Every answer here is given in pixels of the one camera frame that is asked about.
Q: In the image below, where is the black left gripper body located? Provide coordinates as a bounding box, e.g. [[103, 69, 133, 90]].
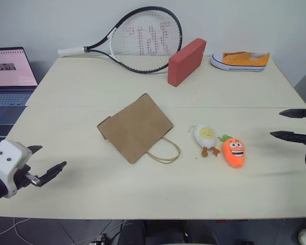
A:
[[13, 165, 41, 191]]

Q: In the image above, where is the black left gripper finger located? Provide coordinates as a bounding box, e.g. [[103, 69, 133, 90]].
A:
[[34, 161, 67, 188], [27, 145, 43, 155]]

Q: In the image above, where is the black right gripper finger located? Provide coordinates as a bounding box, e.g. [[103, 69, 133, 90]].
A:
[[279, 109, 306, 119], [269, 131, 306, 144]]

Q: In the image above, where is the orange carrot plush toy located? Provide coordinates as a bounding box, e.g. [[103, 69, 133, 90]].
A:
[[217, 134, 246, 168]]

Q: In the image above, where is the orange canvas sneaker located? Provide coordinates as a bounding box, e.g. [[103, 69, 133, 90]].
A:
[[210, 52, 270, 72]]

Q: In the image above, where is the open laptop with pink screen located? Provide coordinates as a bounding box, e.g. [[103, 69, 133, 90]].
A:
[[0, 46, 39, 108]]

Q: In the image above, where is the egg plush toy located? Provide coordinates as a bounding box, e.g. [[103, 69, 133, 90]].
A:
[[188, 123, 221, 158]]

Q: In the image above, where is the red foam brick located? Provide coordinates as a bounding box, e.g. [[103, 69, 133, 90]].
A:
[[167, 38, 207, 88]]

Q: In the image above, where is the black and white tennis racket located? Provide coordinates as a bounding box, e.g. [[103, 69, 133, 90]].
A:
[[57, 6, 183, 75]]

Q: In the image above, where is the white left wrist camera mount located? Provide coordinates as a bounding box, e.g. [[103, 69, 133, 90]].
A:
[[0, 139, 33, 199]]

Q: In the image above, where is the thin white floor cable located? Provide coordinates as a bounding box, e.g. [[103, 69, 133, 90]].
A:
[[0, 217, 33, 245]]

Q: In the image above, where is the brown paper bag with handles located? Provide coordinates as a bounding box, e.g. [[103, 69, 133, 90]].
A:
[[96, 93, 182, 165]]

